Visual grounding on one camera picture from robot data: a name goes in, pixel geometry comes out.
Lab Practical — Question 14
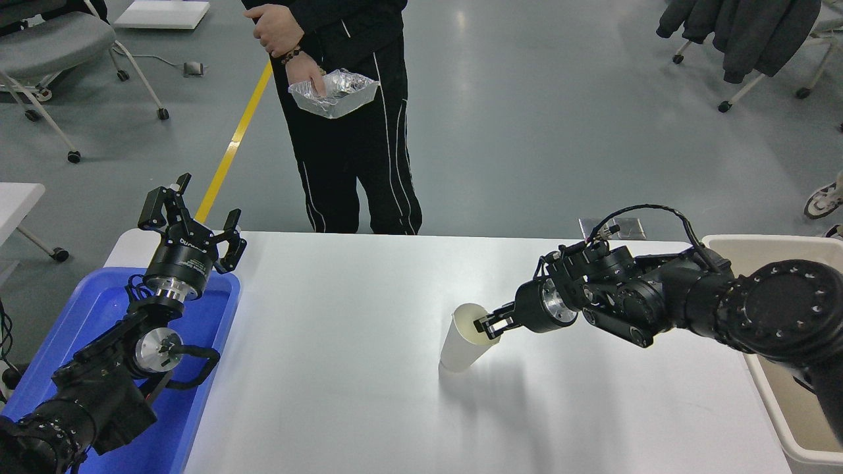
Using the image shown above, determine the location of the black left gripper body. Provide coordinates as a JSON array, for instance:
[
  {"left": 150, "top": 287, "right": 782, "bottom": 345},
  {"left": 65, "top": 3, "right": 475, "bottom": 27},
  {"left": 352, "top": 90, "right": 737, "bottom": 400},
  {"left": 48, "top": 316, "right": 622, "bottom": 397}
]
[{"left": 143, "top": 227, "right": 219, "bottom": 294}]

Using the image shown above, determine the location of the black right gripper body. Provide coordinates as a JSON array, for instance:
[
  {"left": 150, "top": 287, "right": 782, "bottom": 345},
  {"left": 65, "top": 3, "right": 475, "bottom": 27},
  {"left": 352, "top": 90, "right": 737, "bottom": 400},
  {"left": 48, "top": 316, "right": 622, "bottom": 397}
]
[{"left": 514, "top": 278, "right": 557, "bottom": 333}]

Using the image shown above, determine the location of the white paper cup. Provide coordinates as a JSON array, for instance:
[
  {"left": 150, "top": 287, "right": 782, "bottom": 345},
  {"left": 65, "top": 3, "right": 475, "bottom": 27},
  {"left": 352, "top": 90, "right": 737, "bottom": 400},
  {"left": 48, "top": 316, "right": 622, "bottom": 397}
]
[{"left": 439, "top": 303, "right": 501, "bottom": 374}]

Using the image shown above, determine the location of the foil tray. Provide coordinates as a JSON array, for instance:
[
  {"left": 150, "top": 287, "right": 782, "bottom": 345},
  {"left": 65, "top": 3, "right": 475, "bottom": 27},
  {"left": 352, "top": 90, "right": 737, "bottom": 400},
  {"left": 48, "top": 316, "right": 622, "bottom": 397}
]
[{"left": 288, "top": 68, "right": 381, "bottom": 120}]

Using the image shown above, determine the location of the person's right hand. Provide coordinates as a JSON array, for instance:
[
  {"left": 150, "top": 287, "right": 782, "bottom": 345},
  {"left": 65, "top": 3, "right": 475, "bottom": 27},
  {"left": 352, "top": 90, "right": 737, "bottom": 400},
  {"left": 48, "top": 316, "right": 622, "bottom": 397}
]
[{"left": 287, "top": 53, "right": 328, "bottom": 98}]

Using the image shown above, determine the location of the person's left hand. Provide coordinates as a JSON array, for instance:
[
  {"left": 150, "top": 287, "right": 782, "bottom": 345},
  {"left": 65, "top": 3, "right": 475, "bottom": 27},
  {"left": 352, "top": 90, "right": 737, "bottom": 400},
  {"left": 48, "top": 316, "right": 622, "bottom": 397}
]
[{"left": 245, "top": 5, "right": 305, "bottom": 59}]

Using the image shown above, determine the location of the blue plastic tray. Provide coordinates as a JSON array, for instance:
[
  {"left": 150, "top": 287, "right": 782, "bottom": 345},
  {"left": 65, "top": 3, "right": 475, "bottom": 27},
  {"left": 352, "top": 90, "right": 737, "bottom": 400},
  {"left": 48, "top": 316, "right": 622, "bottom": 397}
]
[{"left": 0, "top": 266, "right": 242, "bottom": 474}]

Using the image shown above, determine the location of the person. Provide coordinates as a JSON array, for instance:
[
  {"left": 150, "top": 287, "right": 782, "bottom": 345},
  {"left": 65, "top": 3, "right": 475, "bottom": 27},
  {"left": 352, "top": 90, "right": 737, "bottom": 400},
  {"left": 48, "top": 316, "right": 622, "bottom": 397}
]
[{"left": 241, "top": 0, "right": 423, "bottom": 235}]

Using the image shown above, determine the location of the white side table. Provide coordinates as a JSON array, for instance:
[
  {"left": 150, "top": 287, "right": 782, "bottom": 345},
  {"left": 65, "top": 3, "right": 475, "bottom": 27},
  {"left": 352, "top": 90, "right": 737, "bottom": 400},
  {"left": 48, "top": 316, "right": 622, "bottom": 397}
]
[{"left": 0, "top": 183, "right": 70, "bottom": 264}]

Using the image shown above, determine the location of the white flat board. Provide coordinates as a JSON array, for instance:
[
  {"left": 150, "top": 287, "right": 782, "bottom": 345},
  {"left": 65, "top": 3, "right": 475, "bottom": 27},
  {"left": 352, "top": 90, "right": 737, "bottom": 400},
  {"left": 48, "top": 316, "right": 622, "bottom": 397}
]
[{"left": 114, "top": 0, "right": 211, "bottom": 31}]

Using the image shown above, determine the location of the grey office chair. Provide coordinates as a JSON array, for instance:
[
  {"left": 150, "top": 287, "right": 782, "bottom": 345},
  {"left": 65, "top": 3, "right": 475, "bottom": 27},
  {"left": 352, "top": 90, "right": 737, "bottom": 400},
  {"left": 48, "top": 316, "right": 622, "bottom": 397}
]
[{"left": 0, "top": 0, "right": 170, "bottom": 164}]

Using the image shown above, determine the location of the large pale plastic bin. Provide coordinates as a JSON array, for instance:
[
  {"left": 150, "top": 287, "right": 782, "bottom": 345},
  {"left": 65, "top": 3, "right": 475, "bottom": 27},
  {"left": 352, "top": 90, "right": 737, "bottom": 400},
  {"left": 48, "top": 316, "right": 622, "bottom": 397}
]
[{"left": 702, "top": 234, "right": 843, "bottom": 467}]

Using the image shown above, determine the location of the white-framed wheeled chair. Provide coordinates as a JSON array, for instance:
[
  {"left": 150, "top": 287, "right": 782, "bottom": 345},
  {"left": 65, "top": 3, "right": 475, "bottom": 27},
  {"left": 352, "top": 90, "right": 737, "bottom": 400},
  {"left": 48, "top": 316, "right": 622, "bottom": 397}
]
[{"left": 672, "top": 13, "right": 843, "bottom": 113}]

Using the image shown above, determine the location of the white sneaker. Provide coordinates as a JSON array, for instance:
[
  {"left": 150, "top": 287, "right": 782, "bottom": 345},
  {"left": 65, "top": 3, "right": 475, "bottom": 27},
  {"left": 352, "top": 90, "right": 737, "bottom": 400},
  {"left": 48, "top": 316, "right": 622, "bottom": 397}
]
[{"left": 803, "top": 172, "right": 843, "bottom": 220}]

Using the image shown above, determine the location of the dark grey jacket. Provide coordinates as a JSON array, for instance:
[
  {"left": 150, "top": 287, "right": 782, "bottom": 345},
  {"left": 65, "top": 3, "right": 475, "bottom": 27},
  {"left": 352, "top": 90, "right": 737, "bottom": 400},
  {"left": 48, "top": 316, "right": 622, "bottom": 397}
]
[{"left": 657, "top": 0, "right": 822, "bottom": 84}]

